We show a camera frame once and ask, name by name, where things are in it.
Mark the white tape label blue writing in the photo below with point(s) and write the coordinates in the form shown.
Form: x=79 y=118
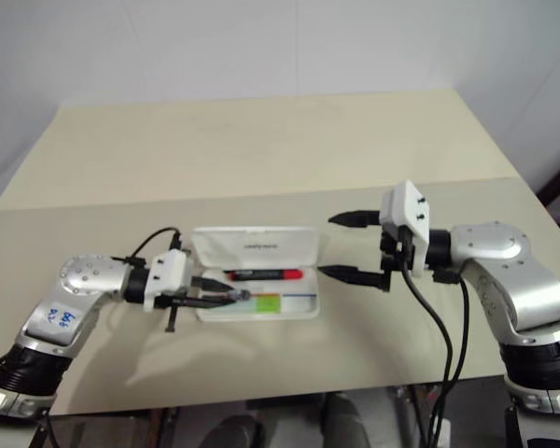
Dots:
x=58 y=322

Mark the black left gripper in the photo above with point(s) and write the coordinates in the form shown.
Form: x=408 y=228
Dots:
x=172 y=303

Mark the small green eraser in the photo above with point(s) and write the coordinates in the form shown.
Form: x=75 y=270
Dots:
x=268 y=303

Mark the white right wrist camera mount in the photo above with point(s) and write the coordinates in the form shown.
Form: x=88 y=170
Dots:
x=408 y=210

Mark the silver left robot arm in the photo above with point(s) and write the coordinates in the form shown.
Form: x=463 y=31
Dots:
x=88 y=275

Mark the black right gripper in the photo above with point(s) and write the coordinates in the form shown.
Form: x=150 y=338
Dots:
x=394 y=254

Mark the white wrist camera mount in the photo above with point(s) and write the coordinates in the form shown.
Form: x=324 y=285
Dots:
x=168 y=275
x=408 y=210

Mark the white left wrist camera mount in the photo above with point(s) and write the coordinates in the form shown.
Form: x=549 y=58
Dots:
x=168 y=275

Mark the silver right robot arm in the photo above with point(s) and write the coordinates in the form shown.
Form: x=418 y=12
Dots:
x=504 y=261

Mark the red and black marker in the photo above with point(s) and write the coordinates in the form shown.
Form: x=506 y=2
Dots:
x=266 y=274

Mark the white plastic pencil case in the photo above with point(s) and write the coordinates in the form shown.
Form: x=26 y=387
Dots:
x=261 y=245

